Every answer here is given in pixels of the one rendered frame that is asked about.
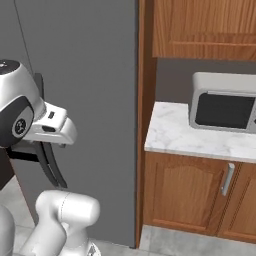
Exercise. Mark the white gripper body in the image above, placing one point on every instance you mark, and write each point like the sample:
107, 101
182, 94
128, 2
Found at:
68, 131

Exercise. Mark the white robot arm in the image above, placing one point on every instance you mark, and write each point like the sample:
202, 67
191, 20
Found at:
63, 210

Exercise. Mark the grey fridge door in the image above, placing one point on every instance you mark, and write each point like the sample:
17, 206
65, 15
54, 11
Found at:
100, 100

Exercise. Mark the grey freezer door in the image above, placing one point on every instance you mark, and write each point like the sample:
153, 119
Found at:
10, 26

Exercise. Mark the wooden base cupboard door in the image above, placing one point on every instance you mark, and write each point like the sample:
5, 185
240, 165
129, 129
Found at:
243, 206
183, 193

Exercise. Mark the tall wooden side panel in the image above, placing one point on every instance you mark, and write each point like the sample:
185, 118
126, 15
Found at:
146, 83

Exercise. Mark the grey microwave oven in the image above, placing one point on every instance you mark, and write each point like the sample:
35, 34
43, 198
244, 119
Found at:
223, 110

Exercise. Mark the wooden wall cupboard door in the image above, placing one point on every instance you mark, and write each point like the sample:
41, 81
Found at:
203, 26

